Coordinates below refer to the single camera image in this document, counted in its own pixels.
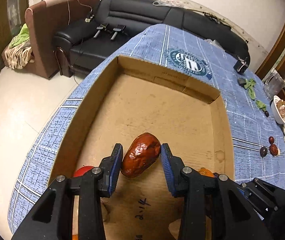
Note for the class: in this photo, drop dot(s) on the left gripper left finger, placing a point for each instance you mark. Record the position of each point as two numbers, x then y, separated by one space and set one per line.
52 215

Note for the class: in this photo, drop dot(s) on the blue plaid tablecloth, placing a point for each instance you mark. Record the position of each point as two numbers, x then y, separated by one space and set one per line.
178 50

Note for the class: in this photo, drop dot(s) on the brown paper in bowl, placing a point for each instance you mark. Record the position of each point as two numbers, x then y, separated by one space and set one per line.
281 108

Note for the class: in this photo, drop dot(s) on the green leafy vegetable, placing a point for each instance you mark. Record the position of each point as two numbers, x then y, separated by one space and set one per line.
250 87

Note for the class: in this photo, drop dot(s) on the cardboard tray box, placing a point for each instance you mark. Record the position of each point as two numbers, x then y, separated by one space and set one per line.
131 97

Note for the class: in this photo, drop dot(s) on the white bowl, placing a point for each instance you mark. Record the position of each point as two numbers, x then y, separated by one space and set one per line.
277 116

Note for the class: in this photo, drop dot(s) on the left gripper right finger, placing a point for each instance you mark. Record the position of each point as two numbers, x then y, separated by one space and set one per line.
220 199

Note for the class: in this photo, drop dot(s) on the black leather sofa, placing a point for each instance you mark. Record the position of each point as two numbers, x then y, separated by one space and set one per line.
85 43

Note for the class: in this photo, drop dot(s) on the clear plastic bag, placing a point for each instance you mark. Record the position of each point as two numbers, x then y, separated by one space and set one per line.
273 84

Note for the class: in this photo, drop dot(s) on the brown armchair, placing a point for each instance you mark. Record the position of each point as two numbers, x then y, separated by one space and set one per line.
43 20

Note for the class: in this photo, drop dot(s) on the black device box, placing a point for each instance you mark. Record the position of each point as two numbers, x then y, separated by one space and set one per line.
241 65

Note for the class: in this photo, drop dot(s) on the green and striped cloth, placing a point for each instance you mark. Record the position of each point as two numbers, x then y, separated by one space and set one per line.
19 51

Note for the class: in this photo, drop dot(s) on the large red jujube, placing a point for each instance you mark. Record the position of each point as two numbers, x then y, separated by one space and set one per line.
142 153

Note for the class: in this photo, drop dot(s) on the dark plum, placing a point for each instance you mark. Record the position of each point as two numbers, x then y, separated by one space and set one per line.
263 151

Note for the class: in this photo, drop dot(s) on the red cherry tomato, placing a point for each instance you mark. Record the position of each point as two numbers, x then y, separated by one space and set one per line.
81 171

